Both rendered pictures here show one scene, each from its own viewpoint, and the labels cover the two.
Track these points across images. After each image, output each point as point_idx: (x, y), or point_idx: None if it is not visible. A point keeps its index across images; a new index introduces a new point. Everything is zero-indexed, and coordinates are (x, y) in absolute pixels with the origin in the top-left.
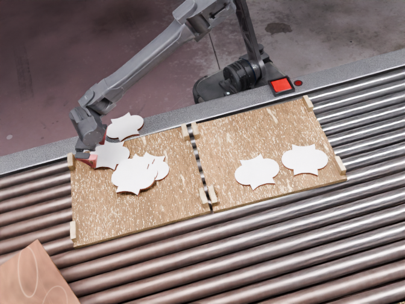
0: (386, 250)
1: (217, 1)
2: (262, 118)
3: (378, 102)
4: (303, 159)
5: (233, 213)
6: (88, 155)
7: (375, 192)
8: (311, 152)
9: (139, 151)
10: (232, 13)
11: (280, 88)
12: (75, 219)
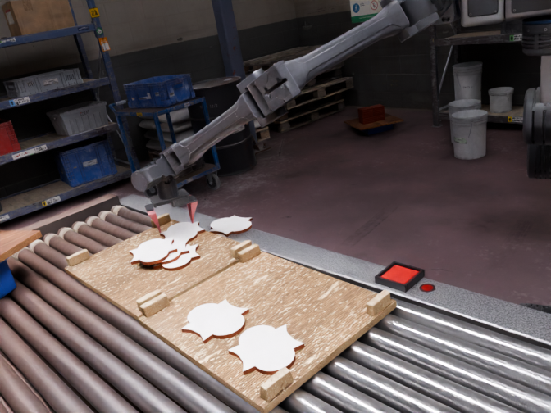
0: None
1: (268, 71)
2: (316, 286)
3: (489, 382)
4: (264, 345)
5: (148, 338)
6: (150, 209)
7: None
8: (284, 347)
9: (198, 242)
10: (289, 97)
11: (392, 276)
12: (96, 254)
